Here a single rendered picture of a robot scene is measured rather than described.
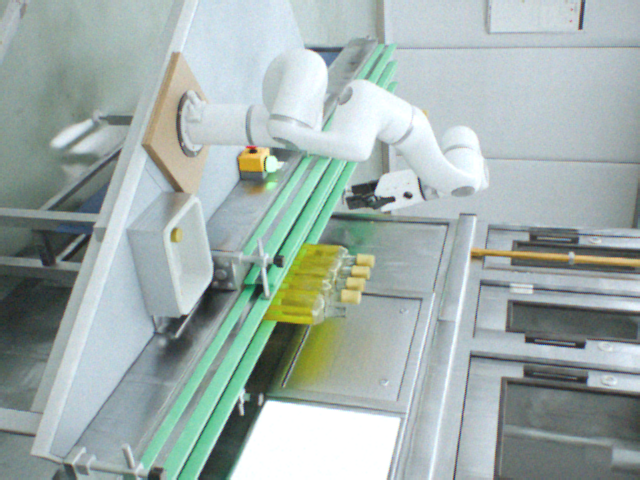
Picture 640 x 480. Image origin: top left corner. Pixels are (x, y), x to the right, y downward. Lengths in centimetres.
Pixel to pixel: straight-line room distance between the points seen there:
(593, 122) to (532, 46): 101
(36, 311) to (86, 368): 83
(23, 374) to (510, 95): 640
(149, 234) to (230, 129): 31
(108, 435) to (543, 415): 94
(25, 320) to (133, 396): 79
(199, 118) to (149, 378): 58
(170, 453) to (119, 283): 36
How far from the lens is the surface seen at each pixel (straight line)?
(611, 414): 179
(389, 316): 194
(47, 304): 230
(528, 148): 799
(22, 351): 214
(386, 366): 179
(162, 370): 158
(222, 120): 166
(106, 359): 153
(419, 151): 137
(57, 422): 144
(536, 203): 828
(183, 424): 148
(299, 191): 202
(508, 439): 170
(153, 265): 156
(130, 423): 148
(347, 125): 128
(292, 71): 133
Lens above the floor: 153
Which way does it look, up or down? 15 degrees down
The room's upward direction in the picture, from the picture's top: 94 degrees clockwise
